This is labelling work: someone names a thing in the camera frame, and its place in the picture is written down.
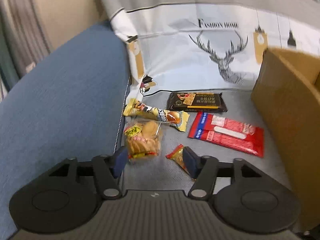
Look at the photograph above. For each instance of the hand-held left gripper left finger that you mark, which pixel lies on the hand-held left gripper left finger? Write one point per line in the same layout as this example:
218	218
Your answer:
119	161

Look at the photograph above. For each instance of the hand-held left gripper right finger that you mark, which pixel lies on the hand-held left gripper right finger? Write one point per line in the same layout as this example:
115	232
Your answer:
191	162

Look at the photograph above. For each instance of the small red yellow packet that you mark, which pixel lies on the small red yellow packet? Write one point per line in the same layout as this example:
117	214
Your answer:
176	156

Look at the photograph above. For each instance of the clear biscuit bag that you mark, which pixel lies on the clear biscuit bag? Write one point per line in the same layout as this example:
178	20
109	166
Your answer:
142	140

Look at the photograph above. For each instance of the red wafer packet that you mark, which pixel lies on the red wafer packet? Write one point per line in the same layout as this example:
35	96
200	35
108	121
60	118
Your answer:
230	132

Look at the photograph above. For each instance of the yellow cartoon bar packet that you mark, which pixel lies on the yellow cartoon bar packet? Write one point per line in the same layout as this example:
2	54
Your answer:
142	110

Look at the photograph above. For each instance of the black cracker packet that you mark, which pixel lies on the black cracker packet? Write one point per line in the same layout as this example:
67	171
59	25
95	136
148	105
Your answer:
197	101

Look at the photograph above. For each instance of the cardboard box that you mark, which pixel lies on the cardboard box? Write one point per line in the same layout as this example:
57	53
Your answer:
280	100

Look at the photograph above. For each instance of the small yellow bun packet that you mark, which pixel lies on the small yellow bun packet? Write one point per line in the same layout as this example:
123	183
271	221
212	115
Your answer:
178	120

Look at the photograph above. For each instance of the grey deer printed blanket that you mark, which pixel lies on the grey deer printed blanket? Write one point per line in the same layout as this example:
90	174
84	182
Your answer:
175	55

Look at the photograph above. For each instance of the grey curtain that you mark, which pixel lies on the grey curtain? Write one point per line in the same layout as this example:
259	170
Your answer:
15	30

